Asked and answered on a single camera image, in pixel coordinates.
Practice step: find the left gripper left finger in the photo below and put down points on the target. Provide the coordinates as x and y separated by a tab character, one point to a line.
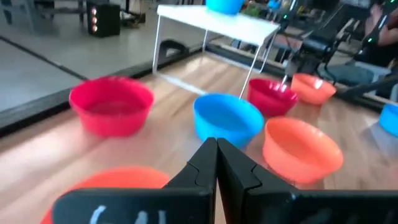
192	202

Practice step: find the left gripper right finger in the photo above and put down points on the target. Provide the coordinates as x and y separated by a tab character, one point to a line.
248	202

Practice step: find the orange plastic mini bowl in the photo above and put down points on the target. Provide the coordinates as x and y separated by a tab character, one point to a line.
124	179
311	93
298	155

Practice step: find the blue plastic mini bowl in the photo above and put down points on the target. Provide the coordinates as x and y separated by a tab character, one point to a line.
390	121
224	124
224	6

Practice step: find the red plastic mini bowl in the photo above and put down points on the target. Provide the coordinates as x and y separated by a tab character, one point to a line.
111	118
273	102

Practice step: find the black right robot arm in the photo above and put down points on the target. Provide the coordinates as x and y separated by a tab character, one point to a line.
317	46

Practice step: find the person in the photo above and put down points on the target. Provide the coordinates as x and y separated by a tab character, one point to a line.
354	73

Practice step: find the white perforated metal shelf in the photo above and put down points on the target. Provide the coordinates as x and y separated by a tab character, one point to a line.
217	25

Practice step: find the black box with lights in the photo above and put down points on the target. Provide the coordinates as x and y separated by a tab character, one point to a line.
107	21

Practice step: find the black curved bracket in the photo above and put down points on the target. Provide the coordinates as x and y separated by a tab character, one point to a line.
172	43

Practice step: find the black aluminium table frame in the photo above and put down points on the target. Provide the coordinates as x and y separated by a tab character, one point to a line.
28	115

